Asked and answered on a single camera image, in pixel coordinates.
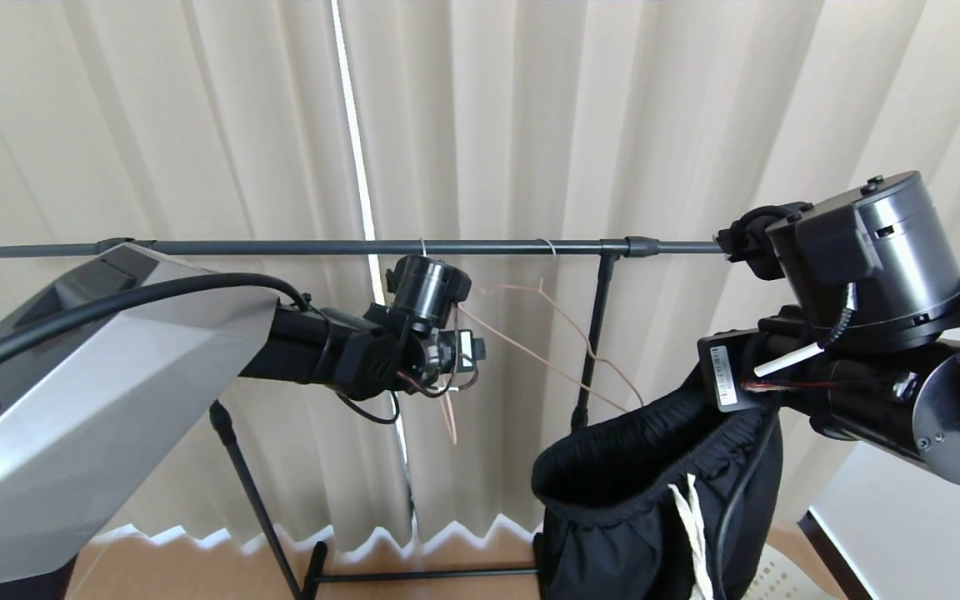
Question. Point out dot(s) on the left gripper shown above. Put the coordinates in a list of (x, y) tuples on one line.
[(447, 358)]

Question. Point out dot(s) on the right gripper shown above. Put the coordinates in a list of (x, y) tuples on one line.
[(947, 417)]

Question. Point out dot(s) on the pink clothes hanger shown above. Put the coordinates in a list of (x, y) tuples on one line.
[(530, 351), (451, 421)]

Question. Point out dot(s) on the black garment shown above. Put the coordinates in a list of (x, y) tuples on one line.
[(613, 500)]

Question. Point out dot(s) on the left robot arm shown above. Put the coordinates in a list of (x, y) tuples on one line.
[(72, 400)]

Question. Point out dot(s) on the black clothes rack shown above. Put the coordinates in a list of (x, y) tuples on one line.
[(322, 247)]

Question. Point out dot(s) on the white laundry basket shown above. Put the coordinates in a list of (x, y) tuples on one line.
[(788, 575)]

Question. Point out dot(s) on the beige curtain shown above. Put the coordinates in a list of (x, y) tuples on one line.
[(613, 125)]

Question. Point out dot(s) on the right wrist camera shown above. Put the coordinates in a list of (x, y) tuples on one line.
[(751, 242)]

